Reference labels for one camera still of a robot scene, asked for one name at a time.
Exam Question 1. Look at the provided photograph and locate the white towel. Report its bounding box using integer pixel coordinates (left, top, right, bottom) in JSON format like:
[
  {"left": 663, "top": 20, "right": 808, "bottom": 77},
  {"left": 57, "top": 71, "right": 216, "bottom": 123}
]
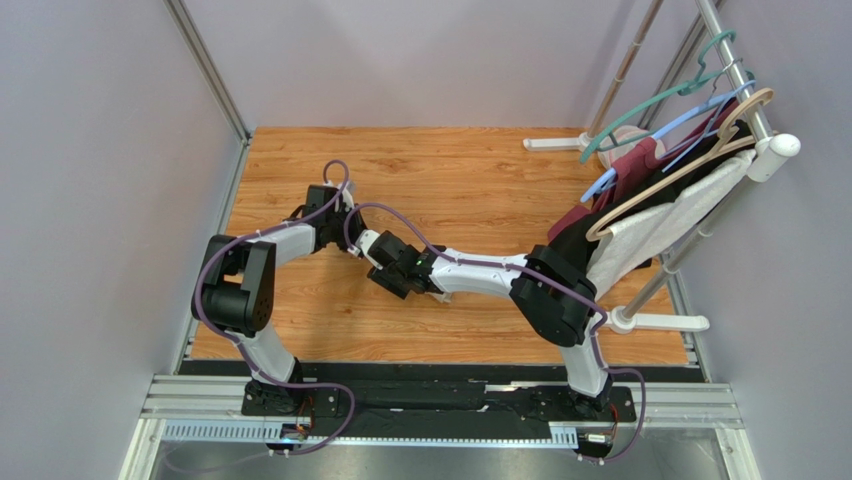
[{"left": 587, "top": 149, "right": 756, "bottom": 300}]

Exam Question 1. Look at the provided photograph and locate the green clothes hanger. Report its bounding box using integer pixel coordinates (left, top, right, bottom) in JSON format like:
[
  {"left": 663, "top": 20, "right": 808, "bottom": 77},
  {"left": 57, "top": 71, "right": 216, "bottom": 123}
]
[{"left": 579, "top": 29, "right": 737, "bottom": 164}]

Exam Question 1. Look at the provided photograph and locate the pink white garment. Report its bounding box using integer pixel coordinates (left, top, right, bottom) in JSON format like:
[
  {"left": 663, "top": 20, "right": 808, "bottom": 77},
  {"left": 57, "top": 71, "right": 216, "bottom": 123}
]
[{"left": 596, "top": 125, "right": 653, "bottom": 169}]

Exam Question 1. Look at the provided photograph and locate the purple cable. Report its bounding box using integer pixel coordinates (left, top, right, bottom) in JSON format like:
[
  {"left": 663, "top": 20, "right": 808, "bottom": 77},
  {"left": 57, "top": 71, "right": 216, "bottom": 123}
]
[
  {"left": 342, "top": 202, "right": 647, "bottom": 465},
  {"left": 192, "top": 159, "right": 357, "bottom": 457}
]

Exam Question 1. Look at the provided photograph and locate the metal clothes rack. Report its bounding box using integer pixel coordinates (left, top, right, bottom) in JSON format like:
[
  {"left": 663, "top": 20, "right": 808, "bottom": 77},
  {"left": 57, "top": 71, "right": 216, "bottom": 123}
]
[{"left": 522, "top": 0, "right": 803, "bottom": 334}]

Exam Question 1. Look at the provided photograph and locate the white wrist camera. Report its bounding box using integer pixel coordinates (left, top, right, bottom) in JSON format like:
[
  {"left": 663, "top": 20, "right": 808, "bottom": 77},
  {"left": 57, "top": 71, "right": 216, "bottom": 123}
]
[
  {"left": 348, "top": 230, "right": 383, "bottom": 270},
  {"left": 324, "top": 180, "right": 356, "bottom": 213}
]

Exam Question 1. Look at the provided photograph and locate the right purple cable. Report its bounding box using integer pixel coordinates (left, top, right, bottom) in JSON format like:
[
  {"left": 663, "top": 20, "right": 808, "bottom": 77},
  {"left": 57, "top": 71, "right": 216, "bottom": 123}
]
[{"left": 342, "top": 202, "right": 647, "bottom": 465}]

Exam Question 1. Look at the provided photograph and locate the wooden clothes hanger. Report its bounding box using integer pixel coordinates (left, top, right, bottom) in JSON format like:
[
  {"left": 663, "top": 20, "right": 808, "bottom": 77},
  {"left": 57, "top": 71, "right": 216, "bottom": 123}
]
[{"left": 585, "top": 87, "right": 777, "bottom": 244}]

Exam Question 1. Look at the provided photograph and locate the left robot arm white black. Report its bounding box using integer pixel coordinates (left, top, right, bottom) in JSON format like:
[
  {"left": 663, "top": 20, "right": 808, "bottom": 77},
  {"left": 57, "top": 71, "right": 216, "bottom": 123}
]
[{"left": 190, "top": 182, "right": 354, "bottom": 398}]

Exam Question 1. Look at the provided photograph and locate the beige linen napkin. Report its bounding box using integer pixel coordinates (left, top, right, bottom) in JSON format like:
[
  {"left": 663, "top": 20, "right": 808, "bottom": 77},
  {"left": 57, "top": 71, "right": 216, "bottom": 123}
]
[{"left": 429, "top": 292, "right": 452, "bottom": 304}]

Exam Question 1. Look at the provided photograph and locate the aluminium frame rail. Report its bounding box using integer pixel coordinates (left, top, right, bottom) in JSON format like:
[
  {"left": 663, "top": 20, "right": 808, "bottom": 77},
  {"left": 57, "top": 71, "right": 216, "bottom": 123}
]
[{"left": 120, "top": 367, "right": 759, "bottom": 479}]

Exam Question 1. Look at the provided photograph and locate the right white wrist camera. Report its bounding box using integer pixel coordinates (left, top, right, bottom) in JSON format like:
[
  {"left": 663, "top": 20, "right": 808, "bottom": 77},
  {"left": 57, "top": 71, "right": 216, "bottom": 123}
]
[{"left": 348, "top": 230, "right": 383, "bottom": 270}]

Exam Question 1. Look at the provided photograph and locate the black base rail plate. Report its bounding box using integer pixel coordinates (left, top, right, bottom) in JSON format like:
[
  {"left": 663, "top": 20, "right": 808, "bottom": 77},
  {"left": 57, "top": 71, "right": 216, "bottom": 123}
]
[{"left": 179, "top": 359, "right": 707, "bottom": 442}]

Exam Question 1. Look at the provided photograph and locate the black garment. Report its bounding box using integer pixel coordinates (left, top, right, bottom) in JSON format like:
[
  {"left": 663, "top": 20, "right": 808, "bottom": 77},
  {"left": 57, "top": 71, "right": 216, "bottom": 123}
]
[{"left": 549, "top": 151, "right": 736, "bottom": 270}]

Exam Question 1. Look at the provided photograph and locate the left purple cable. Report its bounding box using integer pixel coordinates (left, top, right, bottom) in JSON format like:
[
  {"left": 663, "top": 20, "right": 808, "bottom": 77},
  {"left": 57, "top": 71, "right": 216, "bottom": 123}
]
[{"left": 192, "top": 159, "right": 357, "bottom": 457}]

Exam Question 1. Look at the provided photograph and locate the maroon garment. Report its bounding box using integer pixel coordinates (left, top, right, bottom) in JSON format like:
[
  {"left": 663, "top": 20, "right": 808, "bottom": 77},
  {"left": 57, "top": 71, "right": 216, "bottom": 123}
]
[{"left": 547, "top": 99, "right": 739, "bottom": 240}]

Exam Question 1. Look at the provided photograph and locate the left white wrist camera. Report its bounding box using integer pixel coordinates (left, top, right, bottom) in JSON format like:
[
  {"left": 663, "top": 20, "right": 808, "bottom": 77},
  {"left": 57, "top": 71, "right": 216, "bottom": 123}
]
[{"left": 324, "top": 180, "right": 356, "bottom": 213}]

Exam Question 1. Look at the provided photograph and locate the blue clothes hanger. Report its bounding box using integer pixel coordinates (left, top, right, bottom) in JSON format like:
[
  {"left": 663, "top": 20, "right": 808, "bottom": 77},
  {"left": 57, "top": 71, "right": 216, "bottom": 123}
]
[{"left": 580, "top": 79, "right": 760, "bottom": 204}]

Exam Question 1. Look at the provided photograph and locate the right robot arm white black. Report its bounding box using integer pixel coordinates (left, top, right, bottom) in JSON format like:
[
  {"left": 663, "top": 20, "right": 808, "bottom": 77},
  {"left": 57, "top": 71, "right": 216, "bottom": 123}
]
[{"left": 353, "top": 230, "right": 608, "bottom": 398}]

